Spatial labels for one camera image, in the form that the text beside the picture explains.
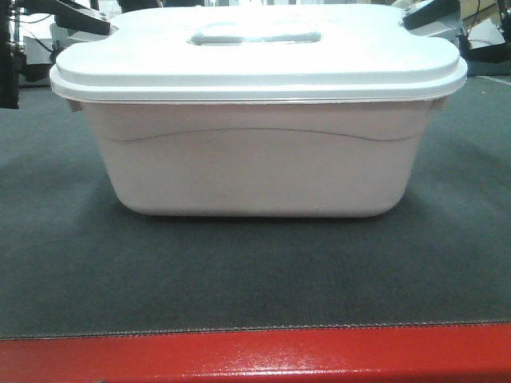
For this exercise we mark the dark grey table mat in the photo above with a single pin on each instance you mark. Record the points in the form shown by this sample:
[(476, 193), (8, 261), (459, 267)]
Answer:
[(76, 263)]

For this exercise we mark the white plastic storage bin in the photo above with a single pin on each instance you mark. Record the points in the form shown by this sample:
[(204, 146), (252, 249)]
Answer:
[(272, 160)]

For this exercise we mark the white bin lid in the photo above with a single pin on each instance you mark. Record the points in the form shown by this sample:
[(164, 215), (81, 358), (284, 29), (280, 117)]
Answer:
[(260, 54)]

